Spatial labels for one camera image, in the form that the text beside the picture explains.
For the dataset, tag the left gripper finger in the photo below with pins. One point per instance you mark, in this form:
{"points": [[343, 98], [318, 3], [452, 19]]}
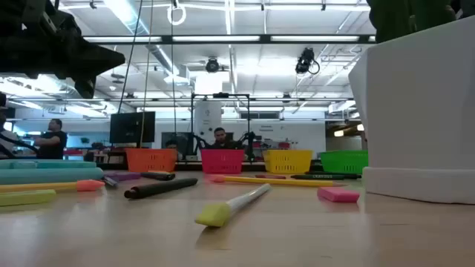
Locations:
{"points": [[100, 61]]}

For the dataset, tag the yellow pencil orange cap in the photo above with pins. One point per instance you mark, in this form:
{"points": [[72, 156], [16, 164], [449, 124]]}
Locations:
{"points": [[89, 185]]}

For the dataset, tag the yellow and black pen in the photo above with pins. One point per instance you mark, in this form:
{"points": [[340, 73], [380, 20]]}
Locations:
{"points": [[157, 176]]}

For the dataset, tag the black crayon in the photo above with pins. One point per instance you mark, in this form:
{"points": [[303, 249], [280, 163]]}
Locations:
{"points": [[159, 188]]}

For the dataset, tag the silver pencil yellow cap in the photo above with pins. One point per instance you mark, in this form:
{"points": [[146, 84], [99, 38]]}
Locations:
{"points": [[215, 215]]}

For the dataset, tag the red crayon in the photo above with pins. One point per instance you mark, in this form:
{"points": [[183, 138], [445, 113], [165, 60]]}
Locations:
{"points": [[271, 176]]}

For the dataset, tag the green crayon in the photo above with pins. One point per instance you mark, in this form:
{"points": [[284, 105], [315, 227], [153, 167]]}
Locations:
{"points": [[319, 177]]}

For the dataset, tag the black pen white print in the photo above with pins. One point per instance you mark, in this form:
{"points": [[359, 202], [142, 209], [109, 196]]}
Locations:
{"points": [[352, 175]]}

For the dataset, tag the white plant pot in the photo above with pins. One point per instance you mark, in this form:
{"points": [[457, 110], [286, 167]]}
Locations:
{"points": [[419, 111]]}

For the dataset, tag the black background robot arm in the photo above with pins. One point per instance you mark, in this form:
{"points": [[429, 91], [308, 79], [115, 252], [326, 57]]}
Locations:
{"points": [[200, 142], [250, 142]]}

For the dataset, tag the black monitor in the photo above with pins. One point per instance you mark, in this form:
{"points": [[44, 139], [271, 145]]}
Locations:
{"points": [[131, 128]]}

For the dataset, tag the orange plastic basket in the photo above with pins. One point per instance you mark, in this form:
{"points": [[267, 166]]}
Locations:
{"points": [[150, 160]]}

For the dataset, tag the white pillar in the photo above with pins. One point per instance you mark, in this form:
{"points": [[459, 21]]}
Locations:
{"points": [[208, 118]]}

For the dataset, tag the red plastic basket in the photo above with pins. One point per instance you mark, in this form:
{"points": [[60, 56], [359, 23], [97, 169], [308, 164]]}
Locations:
{"points": [[222, 161]]}

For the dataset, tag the black overhead light beam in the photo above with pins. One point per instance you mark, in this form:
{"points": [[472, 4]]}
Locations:
{"points": [[265, 38]]}

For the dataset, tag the yellow plastic basket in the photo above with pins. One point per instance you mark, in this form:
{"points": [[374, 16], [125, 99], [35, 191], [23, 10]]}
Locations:
{"points": [[287, 161]]}

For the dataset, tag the green plastic basket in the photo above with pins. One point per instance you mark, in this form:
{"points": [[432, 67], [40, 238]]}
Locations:
{"points": [[343, 162]]}

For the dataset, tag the black ceiling camera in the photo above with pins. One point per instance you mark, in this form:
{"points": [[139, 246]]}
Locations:
{"points": [[212, 65], [305, 61]]}

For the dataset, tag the black table frame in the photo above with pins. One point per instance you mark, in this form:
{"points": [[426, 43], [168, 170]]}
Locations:
{"points": [[187, 167]]}

